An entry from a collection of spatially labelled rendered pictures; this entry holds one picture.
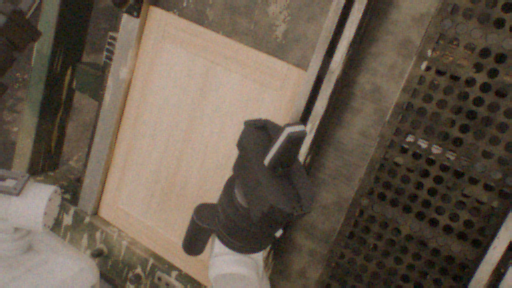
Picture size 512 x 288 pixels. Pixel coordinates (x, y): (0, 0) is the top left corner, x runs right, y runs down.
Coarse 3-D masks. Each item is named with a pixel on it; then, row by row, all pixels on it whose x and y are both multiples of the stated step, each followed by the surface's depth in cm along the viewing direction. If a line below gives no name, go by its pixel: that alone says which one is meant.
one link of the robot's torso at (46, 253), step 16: (32, 240) 75; (48, 240) 76; (0, 256) 71; (16, 256) 72; (32, 256) 73; (48, 256) 73; (64, 256) 74; (80, 256) 76; (0, 272) 69; (16, 272) 69; (32, 272) 70; (48, 272) 71; (64, 272) 71; (80, 272) 72; (96, 272) 76
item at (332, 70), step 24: (336, 0) 87; (360, 0) 86; (336, 24) 88; (360, 24) 88; (336, 48) 92; (312, 72) 91; (336, 72) 89; (312, 96) 94; (336, 96) 94; (312, 120) 93; (312, 144) 95; (264, 264) 103
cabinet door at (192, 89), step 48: (144, 48) 116; (192, 48) 109; (240, 48) 104; (144, 96) 118; (192, 96) 112; (240, 96) 106; (288, 96) 100; (144, 144) 120; (192, 144) 114; (144, 192) 122; (192, 192) 115; (144, 240) 124
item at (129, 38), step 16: (144, 0) 111; (128, 16) 114; (144, 16) 113; (128, 32) 115; (128, 48) 115; (112, 64) 118; (128, 64) 116; (112, 80) 119; (128, 80) 118; (112, 96) 120; (112, 112) 120; (112, 128) 121; (96, 144) 124; (112, 144) 124; (96, 160) 125; (96, 176) 126; (96, 192) 127; (80, 208) 130; (96, 208) 130
